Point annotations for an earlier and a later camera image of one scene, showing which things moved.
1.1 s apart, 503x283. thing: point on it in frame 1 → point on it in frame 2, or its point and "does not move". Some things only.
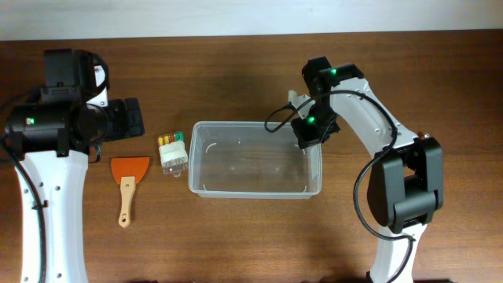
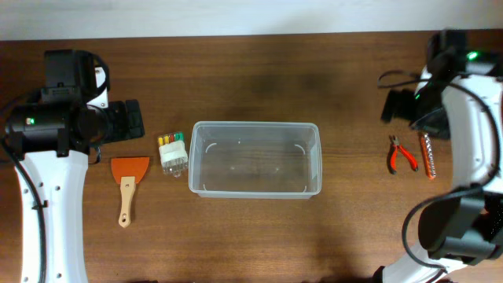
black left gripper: [131, 120] does not move
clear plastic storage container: [243, 159] does not move
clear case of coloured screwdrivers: [173, 153] does not move
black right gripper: [306, 138] → [438, 126]
